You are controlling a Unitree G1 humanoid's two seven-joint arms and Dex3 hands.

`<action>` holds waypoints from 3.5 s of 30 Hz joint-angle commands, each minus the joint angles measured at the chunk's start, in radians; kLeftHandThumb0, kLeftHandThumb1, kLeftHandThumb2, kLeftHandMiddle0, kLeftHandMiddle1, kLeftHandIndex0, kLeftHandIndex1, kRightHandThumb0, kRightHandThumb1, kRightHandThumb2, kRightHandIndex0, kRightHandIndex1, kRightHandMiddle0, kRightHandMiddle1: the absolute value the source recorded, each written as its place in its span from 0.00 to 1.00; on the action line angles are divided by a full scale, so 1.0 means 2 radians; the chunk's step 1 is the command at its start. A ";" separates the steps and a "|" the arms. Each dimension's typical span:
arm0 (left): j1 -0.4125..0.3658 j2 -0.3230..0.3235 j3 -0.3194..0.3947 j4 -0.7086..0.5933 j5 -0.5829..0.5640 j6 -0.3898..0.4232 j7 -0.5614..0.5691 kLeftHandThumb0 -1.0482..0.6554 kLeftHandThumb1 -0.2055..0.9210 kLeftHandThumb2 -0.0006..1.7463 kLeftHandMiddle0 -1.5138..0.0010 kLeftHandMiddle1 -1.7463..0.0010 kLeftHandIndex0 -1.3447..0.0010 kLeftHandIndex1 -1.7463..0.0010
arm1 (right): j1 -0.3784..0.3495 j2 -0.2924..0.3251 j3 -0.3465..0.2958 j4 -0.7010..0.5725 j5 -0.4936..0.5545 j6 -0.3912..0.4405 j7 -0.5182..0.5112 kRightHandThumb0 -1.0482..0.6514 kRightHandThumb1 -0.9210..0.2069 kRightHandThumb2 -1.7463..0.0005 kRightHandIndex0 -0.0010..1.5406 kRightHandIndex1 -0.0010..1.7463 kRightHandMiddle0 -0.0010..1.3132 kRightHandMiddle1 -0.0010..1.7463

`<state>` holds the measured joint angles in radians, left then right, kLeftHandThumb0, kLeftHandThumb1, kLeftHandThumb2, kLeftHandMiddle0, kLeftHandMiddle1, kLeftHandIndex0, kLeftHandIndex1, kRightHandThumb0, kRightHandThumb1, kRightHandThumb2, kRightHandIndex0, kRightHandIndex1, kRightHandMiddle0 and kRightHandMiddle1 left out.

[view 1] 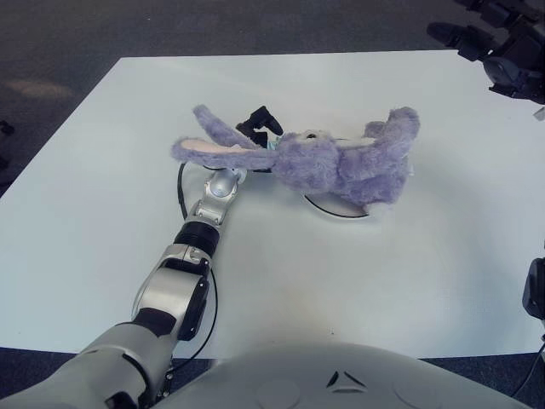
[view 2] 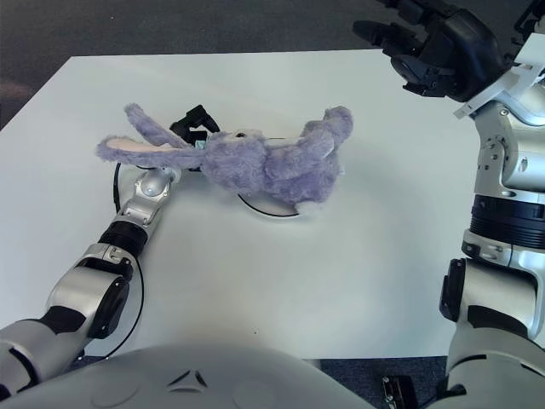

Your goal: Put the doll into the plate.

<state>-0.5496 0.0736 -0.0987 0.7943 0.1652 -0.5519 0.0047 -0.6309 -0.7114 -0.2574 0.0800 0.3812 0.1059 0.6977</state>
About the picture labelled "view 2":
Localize black metal bracket under table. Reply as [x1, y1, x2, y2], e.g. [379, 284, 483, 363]
[380, 373, 416, 409]

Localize grey robot torso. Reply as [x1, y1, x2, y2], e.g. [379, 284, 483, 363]
[0, 343, 384, 409]

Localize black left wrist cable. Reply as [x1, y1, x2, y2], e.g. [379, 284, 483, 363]
[112, 164, 129, 214]

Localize purple plush bunny doll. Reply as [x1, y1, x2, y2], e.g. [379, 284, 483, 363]
[95, 104, 355, 216]

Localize white plate with black rim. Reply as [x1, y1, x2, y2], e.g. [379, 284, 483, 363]
[236, 135, 308, 220]

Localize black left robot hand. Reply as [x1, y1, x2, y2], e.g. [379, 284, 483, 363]
[169, 104, 221, 148]

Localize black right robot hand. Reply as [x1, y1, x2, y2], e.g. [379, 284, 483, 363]
[352, 0, 510, 103]

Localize black office chair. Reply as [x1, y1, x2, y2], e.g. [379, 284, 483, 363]
[508, 0, 542, 60]

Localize thin black elbow cable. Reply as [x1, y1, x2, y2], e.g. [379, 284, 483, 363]
[83, 259, 145, 359]

